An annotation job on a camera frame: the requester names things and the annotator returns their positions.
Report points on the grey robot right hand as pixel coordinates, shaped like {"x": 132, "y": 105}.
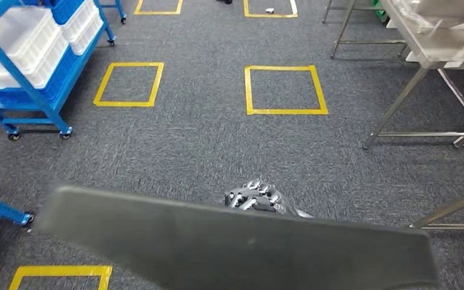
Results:
{"x": 256, "y": 198}

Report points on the black plastic panel part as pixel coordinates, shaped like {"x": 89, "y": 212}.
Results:
{"x": 216, "y": 252}

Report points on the small white object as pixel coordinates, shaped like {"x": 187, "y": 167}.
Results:
{"x": 270, "y": 10}

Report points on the black pair of feet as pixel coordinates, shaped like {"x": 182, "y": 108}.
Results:
{"x": 224, "y": 1}

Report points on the green plastic crate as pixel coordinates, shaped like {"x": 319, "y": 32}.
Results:
{"x": 380, "y": 10}

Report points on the blue plastic bin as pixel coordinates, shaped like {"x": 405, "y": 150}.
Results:
{"x": 66, "y": 10}
{"x": 58, "y": 86}

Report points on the white plastic bin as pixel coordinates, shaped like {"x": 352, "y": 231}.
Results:
{"x": 84, "y": 28}
{"x": 24, "y": 36}

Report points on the clear plastic sheet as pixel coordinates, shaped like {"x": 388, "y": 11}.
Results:
{"x": 448, "y": 20}

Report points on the steel frame table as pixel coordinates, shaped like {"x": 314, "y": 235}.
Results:
{"x": 341, "y": 30}
{"x": 424, "y": 50}

